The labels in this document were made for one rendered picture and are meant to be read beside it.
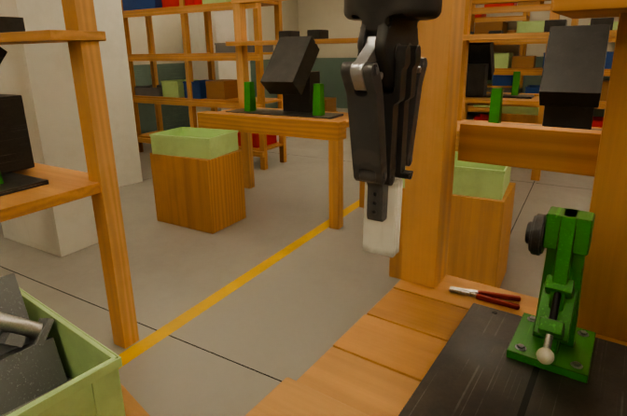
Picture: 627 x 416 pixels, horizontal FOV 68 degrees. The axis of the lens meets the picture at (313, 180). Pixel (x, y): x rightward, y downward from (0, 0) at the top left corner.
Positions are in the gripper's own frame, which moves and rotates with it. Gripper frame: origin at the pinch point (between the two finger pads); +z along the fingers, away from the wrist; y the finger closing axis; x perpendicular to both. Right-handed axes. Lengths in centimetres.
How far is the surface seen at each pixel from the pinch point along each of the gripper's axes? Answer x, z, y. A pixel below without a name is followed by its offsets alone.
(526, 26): -75, -35, -723
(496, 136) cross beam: -2, 6, -74
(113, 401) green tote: -47, 43, -2
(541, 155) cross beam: 8, 9, -73
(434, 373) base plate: -2, 41, -33
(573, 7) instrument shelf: 10, -20, -52
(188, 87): -444, 44, -419
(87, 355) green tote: -56, 39, -4
